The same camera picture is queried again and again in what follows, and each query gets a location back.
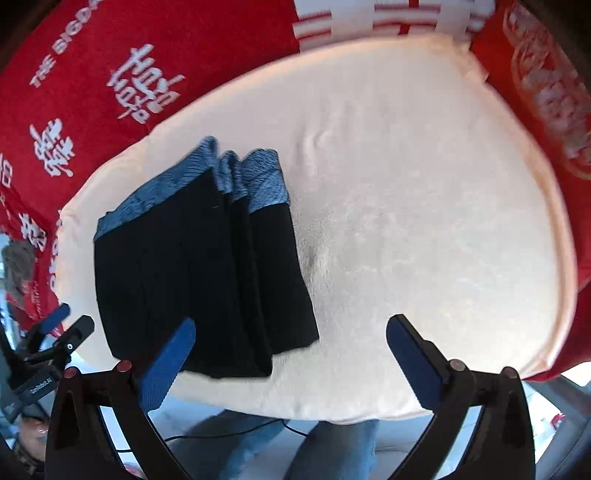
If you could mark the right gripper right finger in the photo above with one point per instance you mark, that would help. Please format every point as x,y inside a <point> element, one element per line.
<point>430,374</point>

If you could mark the large red cushion white characters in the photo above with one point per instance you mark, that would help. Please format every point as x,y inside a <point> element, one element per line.
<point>96,76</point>

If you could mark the red round patterned cushion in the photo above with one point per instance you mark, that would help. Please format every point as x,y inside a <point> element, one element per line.
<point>531,71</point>

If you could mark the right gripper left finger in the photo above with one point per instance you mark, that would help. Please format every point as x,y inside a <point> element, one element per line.
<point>154,381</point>

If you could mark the left hand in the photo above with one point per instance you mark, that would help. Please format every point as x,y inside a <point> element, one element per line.
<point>33,437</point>

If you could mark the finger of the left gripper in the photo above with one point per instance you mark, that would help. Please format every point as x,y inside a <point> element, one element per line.
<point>54,319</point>

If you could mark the cream sofa seat cushion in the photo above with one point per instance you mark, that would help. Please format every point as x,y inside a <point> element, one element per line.
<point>414,189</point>

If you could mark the black pants with blue waistband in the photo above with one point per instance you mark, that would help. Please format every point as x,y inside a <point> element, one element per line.
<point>211,240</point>

